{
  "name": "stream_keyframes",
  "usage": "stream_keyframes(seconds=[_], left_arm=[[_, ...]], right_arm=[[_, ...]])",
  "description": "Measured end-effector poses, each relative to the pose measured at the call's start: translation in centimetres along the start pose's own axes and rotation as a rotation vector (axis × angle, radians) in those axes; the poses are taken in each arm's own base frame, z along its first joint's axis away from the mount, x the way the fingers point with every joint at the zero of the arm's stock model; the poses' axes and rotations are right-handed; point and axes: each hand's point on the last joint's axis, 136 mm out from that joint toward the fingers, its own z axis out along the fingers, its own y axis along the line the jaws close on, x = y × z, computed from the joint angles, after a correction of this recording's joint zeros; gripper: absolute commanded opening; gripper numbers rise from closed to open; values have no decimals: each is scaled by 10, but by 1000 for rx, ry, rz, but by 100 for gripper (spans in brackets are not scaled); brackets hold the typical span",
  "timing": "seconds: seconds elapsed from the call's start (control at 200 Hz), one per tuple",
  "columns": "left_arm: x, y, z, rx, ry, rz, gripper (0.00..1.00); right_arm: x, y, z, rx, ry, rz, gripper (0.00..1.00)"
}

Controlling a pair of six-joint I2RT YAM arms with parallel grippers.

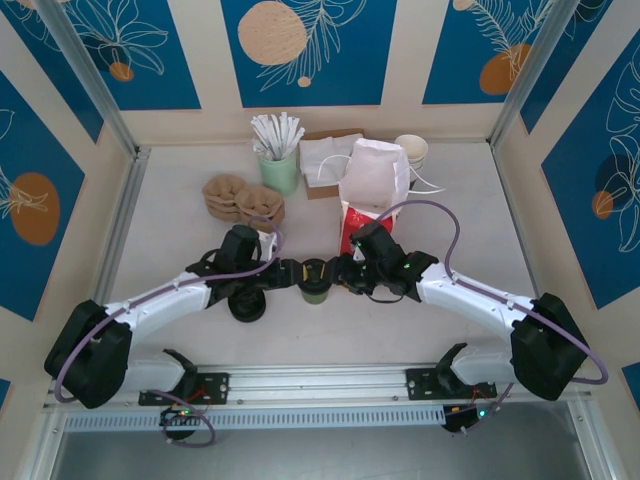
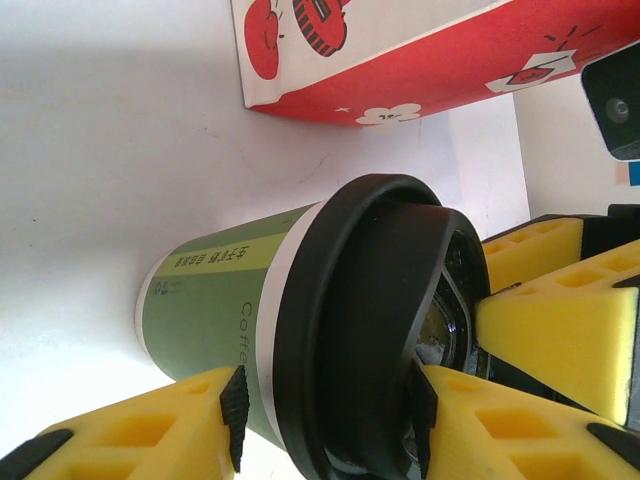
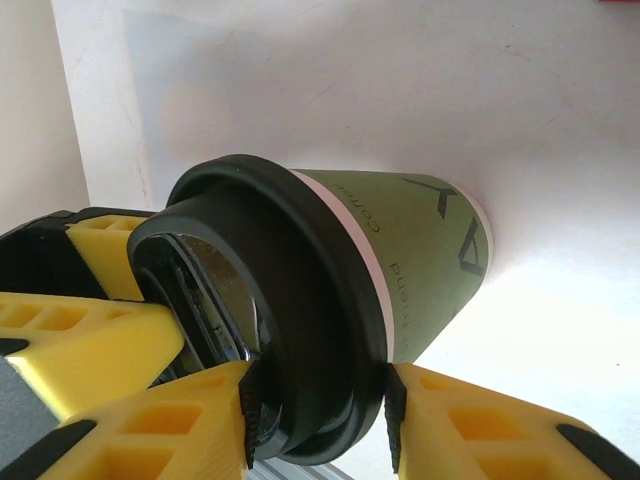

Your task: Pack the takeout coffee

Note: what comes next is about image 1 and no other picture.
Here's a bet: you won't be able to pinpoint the mint green holder cup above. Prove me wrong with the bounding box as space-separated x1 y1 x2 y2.
257 149 300 198

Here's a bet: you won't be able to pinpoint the bundle of wrapped straws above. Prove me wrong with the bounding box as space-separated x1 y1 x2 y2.
249 112 306 162

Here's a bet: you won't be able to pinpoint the grey slotted cable duct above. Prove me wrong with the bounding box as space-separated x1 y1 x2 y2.
63 405 446 432

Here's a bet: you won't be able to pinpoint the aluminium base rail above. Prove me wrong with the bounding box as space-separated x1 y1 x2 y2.
42 362 594 411

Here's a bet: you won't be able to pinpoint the left controller board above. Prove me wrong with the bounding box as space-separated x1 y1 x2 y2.
159 407 201 429

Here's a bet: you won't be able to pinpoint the stack of paper cups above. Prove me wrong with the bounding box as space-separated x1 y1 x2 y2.
394 134 430 171

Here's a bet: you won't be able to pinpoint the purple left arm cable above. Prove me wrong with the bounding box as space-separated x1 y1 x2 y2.
53 215 284 449

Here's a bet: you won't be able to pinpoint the right controller board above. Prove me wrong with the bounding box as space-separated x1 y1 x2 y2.
443 405 494 434

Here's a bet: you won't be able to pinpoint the red white paper bag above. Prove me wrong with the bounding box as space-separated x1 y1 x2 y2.
318 138 446 256

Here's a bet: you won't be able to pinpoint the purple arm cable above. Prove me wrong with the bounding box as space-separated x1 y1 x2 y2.
53 215 284 449
374 199 610 436

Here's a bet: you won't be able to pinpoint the stack of pulp cup carriers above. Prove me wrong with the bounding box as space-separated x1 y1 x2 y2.
201 173 286 234

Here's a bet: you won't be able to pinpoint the aluminium frame post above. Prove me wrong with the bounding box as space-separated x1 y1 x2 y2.
37 0 139 156
489 0 584 149

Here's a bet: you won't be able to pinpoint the stack of white napkins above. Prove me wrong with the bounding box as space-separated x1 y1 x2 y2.
299 133 364 189

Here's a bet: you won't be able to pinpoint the controller board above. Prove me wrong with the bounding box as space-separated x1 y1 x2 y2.
443 405 494 434
159 407 201 429

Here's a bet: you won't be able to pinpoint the white napkins in brown box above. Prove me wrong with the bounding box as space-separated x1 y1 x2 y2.
298 128 366 201

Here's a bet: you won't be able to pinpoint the black plastic cup lid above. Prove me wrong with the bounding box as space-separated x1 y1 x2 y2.
298 258 332 295

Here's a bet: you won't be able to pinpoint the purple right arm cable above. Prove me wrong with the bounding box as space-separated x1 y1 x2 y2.
374 199 610 436

